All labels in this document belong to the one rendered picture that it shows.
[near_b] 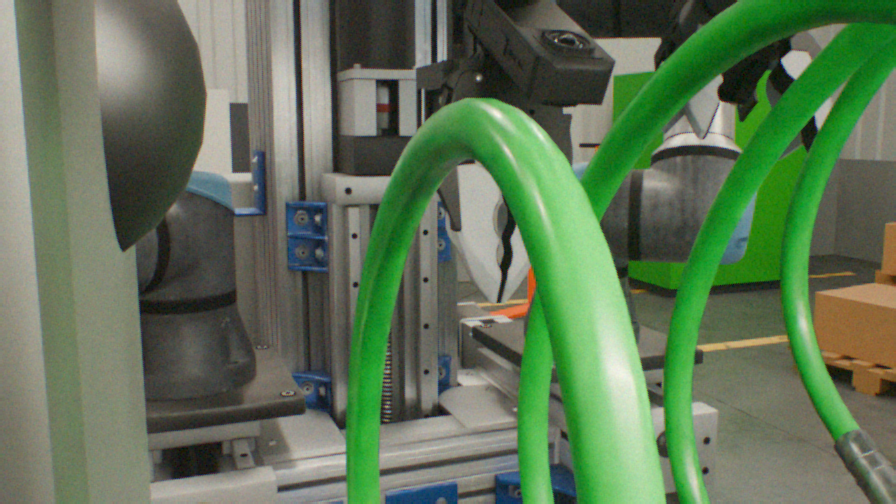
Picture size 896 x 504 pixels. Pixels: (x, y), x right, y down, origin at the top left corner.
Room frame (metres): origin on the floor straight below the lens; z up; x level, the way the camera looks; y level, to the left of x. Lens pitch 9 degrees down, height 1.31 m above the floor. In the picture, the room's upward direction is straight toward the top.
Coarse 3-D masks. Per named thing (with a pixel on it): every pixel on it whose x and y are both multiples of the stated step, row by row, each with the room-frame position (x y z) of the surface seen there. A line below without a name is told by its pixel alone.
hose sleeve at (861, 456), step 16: (848, 432) 0.38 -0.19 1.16; (864, 432) 0.38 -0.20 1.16; (848, 448) 0.37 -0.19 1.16; (864, 448) 0.37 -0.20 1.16; (880, 448) 0.37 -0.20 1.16; (848, 464) 0.37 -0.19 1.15; (864, 464) 0.36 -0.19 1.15; (880, 464) 0.36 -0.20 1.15; (864, 480) 0.36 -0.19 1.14; (880, 480) 0.36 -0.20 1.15; (880, 496) 0.35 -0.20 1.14
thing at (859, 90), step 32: (864, 64) 0.38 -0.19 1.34; (864, 96) 0.39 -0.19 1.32; (832, 128) 0.40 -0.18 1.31; (832, 160) 0.41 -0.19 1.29; (800, 192) 0.42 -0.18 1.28; (800, 224) 0.42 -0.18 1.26; (800, 256) 0.42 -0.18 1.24; (800, 288) 0.42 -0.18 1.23; (800, 320) 0.42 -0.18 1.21; (800, 352) 0.41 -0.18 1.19; (832, 384) 0.40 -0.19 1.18; (832, 416) 0.39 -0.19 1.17
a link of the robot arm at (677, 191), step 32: (672, 128) 1.02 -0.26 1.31; (672, 160) 0.98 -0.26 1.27; (704, 160) 0.96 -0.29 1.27; (672, 192) 0.96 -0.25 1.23; (704, 192) 0.95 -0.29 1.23; (640, 224) 0.96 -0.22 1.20; (672, 224) 0.95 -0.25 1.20; (640, 256) 0.98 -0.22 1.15; (672, 256) 0.97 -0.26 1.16; (736, 256) 0.95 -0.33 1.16
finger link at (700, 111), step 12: (708, 84) 0.52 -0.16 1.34; (720, 84) 0.52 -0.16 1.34; (696, 96) 0.51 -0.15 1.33; (708, 96) 0.51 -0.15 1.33; (684, 108) 0.52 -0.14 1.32; (696, 108) 0.51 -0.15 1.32; (708, 108) 0.51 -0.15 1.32; (672, 120) 0.55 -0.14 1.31; (696, 120) 0.51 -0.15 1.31; (708, 120) 0.50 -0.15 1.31; (696, 132) 0.51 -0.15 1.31
